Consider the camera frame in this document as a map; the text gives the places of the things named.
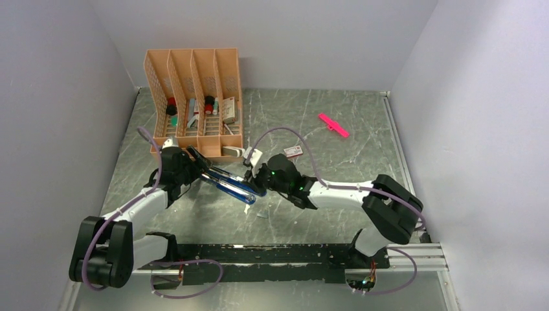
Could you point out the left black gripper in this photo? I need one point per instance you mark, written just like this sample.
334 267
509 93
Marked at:
197 170

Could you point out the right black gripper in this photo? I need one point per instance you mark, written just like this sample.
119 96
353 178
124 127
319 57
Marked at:
254 183

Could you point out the blue stapler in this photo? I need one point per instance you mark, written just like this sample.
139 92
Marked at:
236 181
229 189

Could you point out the red white staple box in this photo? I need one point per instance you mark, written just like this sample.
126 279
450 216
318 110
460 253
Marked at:
293 151

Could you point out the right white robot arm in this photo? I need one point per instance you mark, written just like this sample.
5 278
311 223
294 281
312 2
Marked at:
393 212

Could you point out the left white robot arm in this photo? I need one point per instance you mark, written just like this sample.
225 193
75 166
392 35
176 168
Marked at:
106 252

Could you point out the grey stapler in organizer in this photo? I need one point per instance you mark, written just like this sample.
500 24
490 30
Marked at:
193 113

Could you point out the white grey stapler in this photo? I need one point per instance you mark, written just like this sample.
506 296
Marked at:
232 151

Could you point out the red black bottle left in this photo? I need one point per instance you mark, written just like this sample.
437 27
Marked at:
171 107

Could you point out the red black bottle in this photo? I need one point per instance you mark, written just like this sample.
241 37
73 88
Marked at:
171 107
209 104

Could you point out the red black bottle right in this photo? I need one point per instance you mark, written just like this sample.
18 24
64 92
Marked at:
209 104

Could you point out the white box in organizer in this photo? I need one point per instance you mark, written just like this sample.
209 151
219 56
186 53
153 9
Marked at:
229 110

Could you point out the orange plastic desk organizer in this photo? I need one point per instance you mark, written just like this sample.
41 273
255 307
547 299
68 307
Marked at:
198 99

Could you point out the pink plastic clip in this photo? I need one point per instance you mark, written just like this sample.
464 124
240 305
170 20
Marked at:
333 125

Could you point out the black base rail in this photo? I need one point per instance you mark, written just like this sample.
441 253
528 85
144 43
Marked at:
204 263

